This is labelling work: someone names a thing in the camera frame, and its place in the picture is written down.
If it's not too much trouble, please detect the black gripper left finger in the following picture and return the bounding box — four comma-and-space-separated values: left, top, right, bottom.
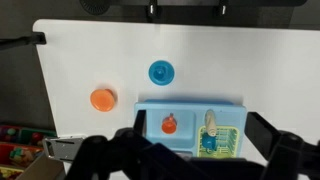
133, 110, 147, 135

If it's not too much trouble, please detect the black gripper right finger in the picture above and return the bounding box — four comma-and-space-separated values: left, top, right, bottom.
245, 112, 280, 153

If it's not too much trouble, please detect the white toy bottle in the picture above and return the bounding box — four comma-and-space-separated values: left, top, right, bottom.
205, 110, 217, 137

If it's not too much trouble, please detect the orange round stand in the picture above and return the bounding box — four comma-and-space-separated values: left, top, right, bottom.
90, 89, 116, 112

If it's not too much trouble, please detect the orange toy cup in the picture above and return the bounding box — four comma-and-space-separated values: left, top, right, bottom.
161, 114, 177, 134

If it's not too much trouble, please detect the yellow-green dish rack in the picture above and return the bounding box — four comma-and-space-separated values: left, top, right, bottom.
197, 126, 240, 159

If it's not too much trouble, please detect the blue toy cup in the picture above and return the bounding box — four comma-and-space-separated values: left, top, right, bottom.
201, 133, 216, 150

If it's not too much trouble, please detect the light blue toy sink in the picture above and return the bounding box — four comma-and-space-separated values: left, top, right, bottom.
134, 100, 247, 157

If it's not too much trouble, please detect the grey metal mounting plate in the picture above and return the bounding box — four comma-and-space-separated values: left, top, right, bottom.
42, 136, 84, 162

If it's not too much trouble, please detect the wooden toy storage shelf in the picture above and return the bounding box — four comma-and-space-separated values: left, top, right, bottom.
0, 124, 63, 180

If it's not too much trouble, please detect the black equipment at table edge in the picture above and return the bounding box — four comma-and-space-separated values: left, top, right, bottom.
78, 0, 308, 17

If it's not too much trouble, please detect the black tripod pole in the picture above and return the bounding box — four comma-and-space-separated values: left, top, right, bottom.
0, 32, 47, 50

